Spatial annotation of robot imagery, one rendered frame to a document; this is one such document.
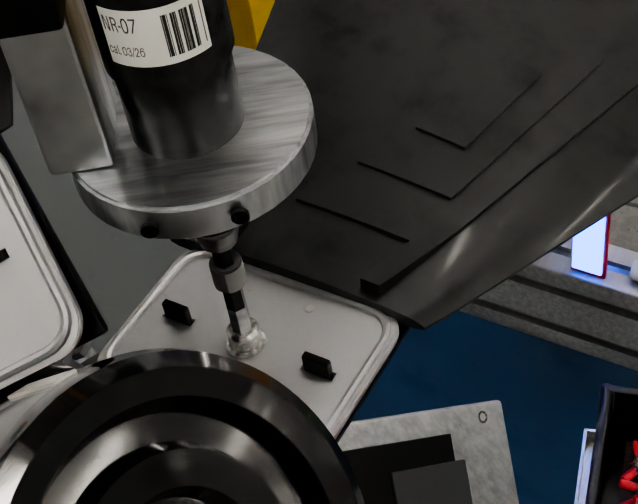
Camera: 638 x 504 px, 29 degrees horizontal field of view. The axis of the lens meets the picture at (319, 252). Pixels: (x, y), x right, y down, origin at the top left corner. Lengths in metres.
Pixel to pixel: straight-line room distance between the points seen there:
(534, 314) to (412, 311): 0.49
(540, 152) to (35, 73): 0.22
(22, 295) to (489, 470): 0.31
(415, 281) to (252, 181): 0.11
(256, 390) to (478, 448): 0.27
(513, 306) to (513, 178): 0.45
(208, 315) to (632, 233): 1.68
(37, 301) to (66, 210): 1.16
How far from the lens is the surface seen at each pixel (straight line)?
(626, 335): 0.88
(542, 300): 0.88
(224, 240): 0.37
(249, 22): 0.79
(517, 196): 0.45
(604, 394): 0.77
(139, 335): 0.42
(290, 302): 0.42
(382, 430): 0.55
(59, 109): 0.32
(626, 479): 0.77
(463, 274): 0.42
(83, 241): 1.55
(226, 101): 0.33
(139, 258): 1.66
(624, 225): 2.08
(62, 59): 0.31
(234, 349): 0.41
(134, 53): 0.31
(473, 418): 0.59
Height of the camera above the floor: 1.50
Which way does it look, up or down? 47 degrees down
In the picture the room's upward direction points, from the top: 10 degrees counter-clockwise
